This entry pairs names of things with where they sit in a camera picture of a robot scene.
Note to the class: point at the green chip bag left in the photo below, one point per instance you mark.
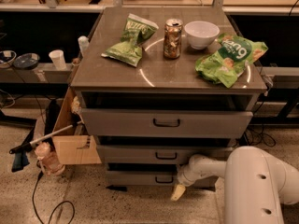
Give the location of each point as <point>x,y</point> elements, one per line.
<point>135,33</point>

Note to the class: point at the white paper cup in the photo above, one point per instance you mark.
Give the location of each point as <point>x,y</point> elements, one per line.
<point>57,57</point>

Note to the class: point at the white bowl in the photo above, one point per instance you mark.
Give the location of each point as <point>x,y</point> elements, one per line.
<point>201,34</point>

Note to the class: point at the grey middle drawer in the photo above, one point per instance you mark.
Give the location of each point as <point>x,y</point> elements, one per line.
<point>157,154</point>

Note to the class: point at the dark blue plate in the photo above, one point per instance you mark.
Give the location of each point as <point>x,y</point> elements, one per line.
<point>26,61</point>

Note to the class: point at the small bowl far left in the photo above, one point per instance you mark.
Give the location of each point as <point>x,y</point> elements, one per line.
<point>7,58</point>

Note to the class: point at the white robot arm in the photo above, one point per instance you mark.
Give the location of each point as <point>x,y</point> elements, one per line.
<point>256,184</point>

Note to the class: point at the grey drawer cabinet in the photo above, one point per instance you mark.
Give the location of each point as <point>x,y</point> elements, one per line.
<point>158,83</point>

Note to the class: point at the grey bottom drawer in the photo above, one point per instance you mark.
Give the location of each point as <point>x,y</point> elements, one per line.
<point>136,178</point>

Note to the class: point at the metallic soda can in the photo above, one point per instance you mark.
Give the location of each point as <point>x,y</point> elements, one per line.
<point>172,38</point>

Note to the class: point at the grey top drawer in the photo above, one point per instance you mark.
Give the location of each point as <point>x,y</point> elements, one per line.
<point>166,123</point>

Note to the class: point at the clear plastic bottle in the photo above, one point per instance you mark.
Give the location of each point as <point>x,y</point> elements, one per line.
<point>48,160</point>

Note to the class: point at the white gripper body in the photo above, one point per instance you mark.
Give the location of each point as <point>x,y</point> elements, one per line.
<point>184,176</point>

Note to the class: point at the blue cloth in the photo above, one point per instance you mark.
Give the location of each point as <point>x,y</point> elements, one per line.
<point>20,161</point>

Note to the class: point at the grey drawer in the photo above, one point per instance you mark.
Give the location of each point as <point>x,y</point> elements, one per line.
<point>136,178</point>
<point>157,154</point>
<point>166,123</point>

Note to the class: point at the grabber stick tool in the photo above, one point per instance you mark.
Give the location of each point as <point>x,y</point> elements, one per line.
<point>28,146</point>

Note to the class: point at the green snack bag right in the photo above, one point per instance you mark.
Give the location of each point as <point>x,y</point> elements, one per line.
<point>229,62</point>

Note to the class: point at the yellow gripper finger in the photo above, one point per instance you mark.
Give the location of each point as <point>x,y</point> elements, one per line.
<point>177,193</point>

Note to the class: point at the white plastic bottle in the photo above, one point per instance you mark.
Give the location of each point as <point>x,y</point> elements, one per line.
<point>83,42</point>

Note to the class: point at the cardboard box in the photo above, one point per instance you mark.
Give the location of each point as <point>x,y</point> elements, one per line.
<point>73,146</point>

